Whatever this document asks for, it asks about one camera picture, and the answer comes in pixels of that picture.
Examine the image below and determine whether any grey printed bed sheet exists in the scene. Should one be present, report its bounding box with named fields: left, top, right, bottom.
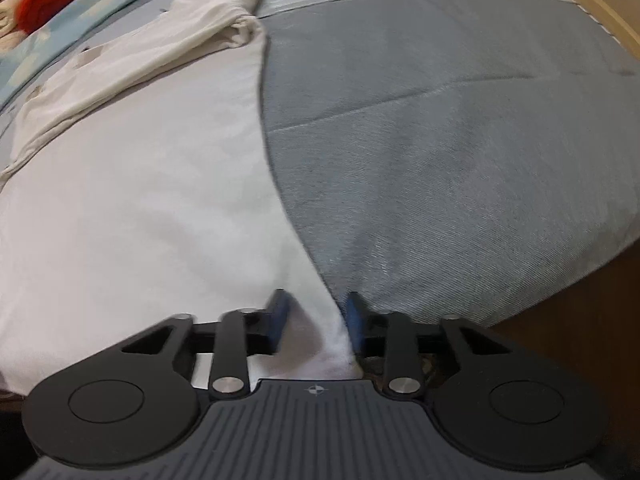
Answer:
left=259, top=0, right=639, bottom=324

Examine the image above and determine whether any light blue patterned pillowcase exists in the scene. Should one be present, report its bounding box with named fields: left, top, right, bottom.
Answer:
left=1, top=0, right=136, bottom=106

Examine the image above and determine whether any white t-shirt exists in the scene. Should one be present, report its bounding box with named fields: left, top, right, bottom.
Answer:
left=1, top=0, right=358, bottom=394

